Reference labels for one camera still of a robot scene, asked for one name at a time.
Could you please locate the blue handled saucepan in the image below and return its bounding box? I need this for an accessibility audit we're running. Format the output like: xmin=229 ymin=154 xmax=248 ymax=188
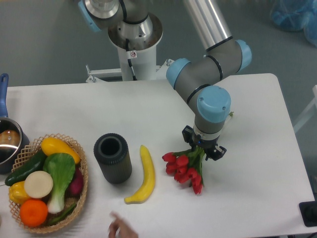
xmin=0 ymin=73 xmax=29 ymax=175

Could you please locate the blue plastic bag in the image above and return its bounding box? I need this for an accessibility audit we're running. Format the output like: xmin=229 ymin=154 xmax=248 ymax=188
xmin=270 ymin=0 xmax=317 ymax=46

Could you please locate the black device at edge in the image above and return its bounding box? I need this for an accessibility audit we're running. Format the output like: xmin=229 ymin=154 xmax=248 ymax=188
xmin=299 ymin=201 xmax=317 ymax=227

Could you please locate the round cream slice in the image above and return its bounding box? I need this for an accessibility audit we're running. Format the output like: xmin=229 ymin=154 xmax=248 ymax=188
xmin=24 ymin=171 xmax=53 ymax=198

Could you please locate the woven wicker basket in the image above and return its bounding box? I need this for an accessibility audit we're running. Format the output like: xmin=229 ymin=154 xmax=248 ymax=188
xmin=9 ymin=133 xmax=88 ymax=234

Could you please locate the person hand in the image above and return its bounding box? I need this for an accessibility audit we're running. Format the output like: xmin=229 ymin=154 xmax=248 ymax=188
xmin=108 ymin=212 xmax=139 ymax=238

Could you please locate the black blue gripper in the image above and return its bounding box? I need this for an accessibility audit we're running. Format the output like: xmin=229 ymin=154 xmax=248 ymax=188
xmin=182 ymin=125 xmax=227 ymax=161

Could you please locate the yellow bell pepper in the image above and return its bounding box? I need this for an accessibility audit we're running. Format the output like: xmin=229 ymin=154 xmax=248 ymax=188
xmin=9 ymin=181 xmax=31 ymax=205

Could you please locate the yellow squash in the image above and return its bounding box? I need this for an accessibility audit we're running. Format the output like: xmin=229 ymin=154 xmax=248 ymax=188
xmin=41 ymin=137 xmax=81 ymax=164

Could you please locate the purple sweet potato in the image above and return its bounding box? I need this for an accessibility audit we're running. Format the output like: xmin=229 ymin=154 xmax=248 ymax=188
xmin=68 ymin=167 xmax=84 ymax=196

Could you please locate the orange fruit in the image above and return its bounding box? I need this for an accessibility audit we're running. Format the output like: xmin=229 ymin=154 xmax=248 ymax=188
xmin=19 ymin=199 xmax=48 ymax=227

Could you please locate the dark grey ribbed vase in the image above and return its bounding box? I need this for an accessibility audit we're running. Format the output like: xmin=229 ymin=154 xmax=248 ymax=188
xmin=94 ymin=133 xmax=132 ymax=184

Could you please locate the green chili pepper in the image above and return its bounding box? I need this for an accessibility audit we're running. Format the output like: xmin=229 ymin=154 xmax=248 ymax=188
xmin=47 ymin=203 xmax=77 ymax=226

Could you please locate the red tulip bouquet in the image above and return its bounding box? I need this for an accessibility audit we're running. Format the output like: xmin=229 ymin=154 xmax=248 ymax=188
xmin=162 ymin=147 xmax=205 ymax=194

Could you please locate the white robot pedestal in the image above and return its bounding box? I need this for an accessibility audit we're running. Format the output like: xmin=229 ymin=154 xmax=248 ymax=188
xmin=86 ymin=13 xmax=174 ymax=83

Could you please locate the dark green cucumber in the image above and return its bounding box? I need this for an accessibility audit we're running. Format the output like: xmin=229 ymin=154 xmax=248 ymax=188
xmin=4 ymin=150 xmax=47 ymax=186

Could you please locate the yellow banana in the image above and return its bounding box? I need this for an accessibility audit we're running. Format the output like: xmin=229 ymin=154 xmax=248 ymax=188
xmin=124 ymin=145 xmax=156 ymax=204

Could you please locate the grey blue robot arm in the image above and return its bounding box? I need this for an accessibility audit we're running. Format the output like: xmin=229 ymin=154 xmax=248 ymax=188
xmin=78 ymin=0 xmax=252 ymax=160

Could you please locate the green bok choy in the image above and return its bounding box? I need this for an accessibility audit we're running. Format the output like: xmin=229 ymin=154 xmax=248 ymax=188
xmin=43 ymin=153 xmax=75 ymax=214

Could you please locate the white frame at right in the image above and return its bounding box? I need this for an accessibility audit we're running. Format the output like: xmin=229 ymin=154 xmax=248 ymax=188
xmin=293 ymin=85 xmax=317 ymax=133

